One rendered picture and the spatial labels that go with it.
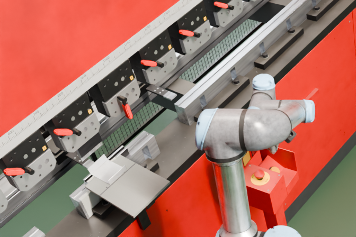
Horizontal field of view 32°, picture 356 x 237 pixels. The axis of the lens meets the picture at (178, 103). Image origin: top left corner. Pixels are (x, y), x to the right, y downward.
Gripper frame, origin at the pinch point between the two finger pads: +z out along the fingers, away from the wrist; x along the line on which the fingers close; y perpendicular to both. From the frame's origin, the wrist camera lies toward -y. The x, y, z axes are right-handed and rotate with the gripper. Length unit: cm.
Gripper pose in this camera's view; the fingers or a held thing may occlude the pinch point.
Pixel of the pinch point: (275, 151)
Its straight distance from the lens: 237.3
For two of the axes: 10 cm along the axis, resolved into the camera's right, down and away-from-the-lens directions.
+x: -5.7, 6.1, -5.4
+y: -8.0, -2.9, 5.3
